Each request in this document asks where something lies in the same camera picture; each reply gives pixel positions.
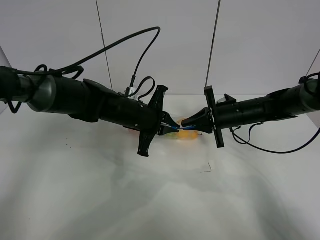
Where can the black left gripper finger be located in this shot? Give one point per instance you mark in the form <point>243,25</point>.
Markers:
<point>168,121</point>
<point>164,130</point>

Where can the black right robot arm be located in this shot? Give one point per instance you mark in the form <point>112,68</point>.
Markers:
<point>280,105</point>

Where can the clear blue-zip plastic bag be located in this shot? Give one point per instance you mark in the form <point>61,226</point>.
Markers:
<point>176,118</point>

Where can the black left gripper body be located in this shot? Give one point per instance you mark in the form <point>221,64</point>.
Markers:
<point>145,118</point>

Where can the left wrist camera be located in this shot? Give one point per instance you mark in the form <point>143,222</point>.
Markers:
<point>129,93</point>

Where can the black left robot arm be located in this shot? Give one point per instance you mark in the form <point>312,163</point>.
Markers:
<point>87,101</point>

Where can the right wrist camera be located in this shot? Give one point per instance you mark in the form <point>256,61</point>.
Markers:
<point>226,100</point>

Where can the yellow fruit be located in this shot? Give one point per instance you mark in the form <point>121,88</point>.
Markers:
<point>187,135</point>

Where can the green fruit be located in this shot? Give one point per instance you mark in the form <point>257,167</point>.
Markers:
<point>172,136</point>

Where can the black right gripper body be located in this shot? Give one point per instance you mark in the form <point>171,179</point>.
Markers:
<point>222,116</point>

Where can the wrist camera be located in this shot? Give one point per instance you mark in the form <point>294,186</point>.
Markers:
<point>129,93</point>
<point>226,100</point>

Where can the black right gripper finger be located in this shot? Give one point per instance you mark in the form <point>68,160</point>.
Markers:
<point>205,128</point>
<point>200,118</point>

